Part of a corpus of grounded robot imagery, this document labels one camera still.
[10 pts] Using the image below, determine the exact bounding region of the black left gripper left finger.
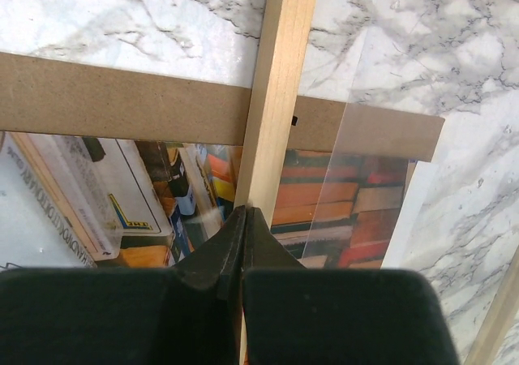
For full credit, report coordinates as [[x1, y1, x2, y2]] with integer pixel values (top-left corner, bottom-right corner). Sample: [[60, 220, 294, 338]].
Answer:
[[1, 207, 247, 364]]

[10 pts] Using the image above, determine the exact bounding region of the cat and books photo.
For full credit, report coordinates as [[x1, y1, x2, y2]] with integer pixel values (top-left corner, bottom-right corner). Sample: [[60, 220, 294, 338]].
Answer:
[[1, 132, 435, 271]]

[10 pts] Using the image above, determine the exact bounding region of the light wooden picture frame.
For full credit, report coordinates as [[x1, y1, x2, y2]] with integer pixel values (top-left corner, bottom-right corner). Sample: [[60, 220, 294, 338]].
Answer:
[[234, 0, 519, 365]]

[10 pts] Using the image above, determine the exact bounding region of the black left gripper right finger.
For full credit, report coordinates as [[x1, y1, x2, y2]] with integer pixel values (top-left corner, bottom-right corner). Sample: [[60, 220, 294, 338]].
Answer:
[[242, 208, 458, 364]]

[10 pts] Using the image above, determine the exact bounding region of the brown frame backing board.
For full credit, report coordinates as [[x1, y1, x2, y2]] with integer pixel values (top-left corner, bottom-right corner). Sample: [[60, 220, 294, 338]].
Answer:
[[1, 53, 444, 161]]

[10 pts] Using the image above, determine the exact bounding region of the clear acrylic frame sheet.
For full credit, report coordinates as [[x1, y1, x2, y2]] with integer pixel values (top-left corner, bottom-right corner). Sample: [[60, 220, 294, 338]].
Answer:
[[302, 0, 519, 365]]

